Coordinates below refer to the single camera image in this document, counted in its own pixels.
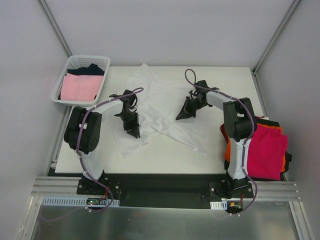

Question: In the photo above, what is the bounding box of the white t shirt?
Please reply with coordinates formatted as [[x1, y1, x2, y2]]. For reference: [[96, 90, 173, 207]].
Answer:
[[111, 63, 209, 158]]

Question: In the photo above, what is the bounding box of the red t shirt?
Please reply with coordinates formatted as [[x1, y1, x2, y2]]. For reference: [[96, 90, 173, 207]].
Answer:
[[219, 124, 229, 143]]

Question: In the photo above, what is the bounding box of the black t shirt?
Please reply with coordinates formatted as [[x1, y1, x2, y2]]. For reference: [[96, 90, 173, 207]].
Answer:
[[223, 115, 293, 176]]

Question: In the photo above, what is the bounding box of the magenta t shirt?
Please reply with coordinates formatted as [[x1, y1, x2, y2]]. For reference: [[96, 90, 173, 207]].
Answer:
[[244, 123, 288, 181]]

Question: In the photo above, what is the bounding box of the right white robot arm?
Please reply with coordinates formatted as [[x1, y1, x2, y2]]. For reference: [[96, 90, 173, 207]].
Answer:
[[175, 80, 257, 199]]

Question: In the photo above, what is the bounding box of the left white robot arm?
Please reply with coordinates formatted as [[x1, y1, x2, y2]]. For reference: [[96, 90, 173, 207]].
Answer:
[[63, 87, 144, 195]]

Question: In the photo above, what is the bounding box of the navy t shirt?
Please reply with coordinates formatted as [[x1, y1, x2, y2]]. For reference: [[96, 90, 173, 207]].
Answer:
[[67, 63, 105, 76]]

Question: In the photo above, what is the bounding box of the pink t shirt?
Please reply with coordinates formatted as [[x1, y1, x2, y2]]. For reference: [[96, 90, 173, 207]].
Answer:
[[60, 73, 103, 102]]

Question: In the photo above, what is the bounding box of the right white cable duct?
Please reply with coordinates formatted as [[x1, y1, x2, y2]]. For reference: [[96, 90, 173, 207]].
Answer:
[[210, 200, 228, 211]]

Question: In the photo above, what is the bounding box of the white cable duct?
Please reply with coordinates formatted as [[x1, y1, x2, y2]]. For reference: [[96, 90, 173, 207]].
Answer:
[[41, 196, 120, 208], [210, 200, 228, 211]]

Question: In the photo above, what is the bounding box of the aluminium rail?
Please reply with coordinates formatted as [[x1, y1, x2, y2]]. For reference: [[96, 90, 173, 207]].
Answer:
[[31, 176, 302, 202]]

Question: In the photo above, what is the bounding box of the left white cable duct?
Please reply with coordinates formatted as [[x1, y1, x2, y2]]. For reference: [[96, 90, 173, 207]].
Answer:
[[41, 196, 120, 208]]

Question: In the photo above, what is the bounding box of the left aluminium frame post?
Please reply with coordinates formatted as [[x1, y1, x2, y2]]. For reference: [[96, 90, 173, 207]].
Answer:
[[36, 0, 73, 60]]

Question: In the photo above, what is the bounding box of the aluminium frame post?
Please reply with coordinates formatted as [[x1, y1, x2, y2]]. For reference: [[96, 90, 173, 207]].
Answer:
[[36, 0, 73, 60], [251, 0, 303, 76]]

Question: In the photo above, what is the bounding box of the right aluminium frame post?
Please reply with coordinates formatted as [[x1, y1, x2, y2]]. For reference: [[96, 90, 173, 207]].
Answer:
[[251, 0, 303, 76]]

